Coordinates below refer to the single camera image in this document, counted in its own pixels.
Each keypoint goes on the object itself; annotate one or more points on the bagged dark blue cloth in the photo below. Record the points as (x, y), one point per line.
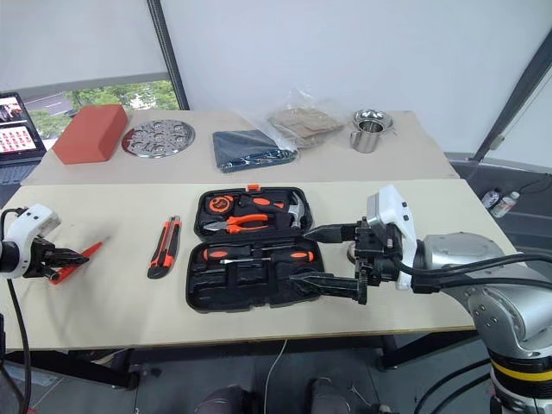
(246, 148)

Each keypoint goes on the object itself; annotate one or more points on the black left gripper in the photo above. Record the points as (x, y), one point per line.
(39, 256)

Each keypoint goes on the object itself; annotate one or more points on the stainless steel cup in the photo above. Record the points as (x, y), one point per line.
(367, 138)

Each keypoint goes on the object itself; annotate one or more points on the black window frame post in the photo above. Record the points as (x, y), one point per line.
(170, 56)

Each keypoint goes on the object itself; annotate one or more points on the orange black tape measure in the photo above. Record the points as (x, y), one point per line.
(219, 204)

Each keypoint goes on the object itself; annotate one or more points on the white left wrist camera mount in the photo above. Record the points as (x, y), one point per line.
(30, 220)

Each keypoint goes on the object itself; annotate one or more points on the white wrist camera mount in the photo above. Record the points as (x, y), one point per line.
(30, 220)
(394, 211)

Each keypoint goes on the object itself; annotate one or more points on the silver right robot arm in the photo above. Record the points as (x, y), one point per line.
(496, 302)

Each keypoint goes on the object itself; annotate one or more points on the open laptop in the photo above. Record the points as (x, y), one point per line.
(15, 133)

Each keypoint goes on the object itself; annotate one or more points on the red slim hand tool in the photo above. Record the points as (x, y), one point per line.
(92, 251)

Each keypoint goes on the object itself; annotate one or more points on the orange black utility knife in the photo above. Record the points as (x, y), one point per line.
(164, 250)

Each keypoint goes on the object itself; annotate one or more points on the round perforated metal plate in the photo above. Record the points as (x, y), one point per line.
(158, 137)

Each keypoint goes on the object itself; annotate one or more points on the black plastic tool case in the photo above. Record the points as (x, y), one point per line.
(241, 284)

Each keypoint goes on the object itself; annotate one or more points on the bagged beige cloth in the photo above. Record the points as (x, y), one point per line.
(306, 123)

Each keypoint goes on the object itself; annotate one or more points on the black table frame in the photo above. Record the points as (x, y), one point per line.
(86, 366)

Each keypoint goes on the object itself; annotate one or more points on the steel claw hammer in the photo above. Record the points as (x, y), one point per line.
(295, 209)

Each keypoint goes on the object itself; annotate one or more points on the dark slanted metal strut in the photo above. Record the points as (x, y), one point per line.
(513, 95)

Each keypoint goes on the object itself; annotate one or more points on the red rectangular block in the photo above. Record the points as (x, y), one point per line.
(88, 133)

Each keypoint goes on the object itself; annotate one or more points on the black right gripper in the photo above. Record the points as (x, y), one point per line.
(377, 254)

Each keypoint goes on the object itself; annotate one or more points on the dark rounded shape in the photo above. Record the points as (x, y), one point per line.
(224, 401)
(332, 397)

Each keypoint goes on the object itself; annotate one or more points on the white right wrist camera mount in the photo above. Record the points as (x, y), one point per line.
(394, 211)

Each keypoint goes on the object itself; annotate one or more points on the clear plastic bottle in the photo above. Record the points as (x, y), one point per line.
(491, 199)
(508, 203)

